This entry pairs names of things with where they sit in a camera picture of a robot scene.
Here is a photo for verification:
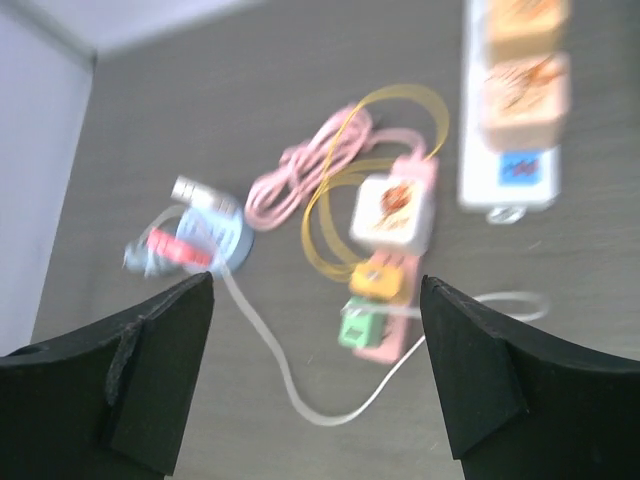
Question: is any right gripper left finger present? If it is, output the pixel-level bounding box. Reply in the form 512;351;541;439
1;273;214;479

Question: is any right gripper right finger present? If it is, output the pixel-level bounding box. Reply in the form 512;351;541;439
420;277;639;480

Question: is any white thin cable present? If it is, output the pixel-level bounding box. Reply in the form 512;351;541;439
134;207;549;429

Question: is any pink power strip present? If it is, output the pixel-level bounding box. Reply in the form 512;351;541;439
351;157;439;364

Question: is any red pink charger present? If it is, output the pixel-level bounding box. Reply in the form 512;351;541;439
147;228;213;267

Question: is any green plug adapter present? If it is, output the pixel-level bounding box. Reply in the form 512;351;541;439
338;296;389;349

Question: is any yellow charger block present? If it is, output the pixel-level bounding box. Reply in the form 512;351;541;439
349;262;404;300

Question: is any white multicolour power strip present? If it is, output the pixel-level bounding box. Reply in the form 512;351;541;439
457;0;560;225

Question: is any white cube socket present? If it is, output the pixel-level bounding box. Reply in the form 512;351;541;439
349;175;433;256

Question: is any yellow charging cable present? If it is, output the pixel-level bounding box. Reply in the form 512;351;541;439
301;83;450;281

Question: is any pink cube socket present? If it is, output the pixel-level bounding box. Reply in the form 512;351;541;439
480;52;570;153

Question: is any pink cord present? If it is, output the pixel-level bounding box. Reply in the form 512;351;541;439
246;104;429;232

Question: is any orange cube socket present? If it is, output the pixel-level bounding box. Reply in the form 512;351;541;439
485;0;571;63

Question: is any white charger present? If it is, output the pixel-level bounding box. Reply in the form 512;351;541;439
171;176;238;216

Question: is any round light blue socket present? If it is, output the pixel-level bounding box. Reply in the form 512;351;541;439
123;205;254;278

